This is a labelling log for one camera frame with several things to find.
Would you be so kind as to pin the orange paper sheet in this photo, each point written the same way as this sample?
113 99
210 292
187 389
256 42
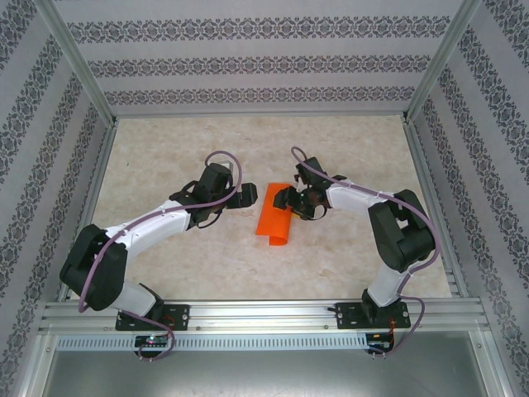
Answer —
273 223

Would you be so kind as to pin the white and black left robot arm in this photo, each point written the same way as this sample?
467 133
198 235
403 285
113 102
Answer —
157 219

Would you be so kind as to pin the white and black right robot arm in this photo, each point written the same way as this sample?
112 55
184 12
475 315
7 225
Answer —
351 198

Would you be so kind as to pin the grey sheet metal panel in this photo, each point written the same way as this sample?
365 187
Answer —
264 376

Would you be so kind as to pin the aluminium mounting rail beam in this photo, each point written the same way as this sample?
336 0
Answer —
256 316

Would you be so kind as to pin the aluminium table side rail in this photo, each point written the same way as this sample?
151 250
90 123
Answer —
427 182
97 182

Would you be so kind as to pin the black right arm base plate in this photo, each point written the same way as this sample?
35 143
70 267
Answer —
347 316

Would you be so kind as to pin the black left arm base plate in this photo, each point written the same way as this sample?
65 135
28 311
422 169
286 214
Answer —
179 316

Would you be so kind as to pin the aluminium frame post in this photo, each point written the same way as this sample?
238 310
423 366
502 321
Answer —
444 54
74 54

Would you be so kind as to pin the aluminium frame leg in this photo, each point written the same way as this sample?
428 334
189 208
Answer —
489 360
41 360

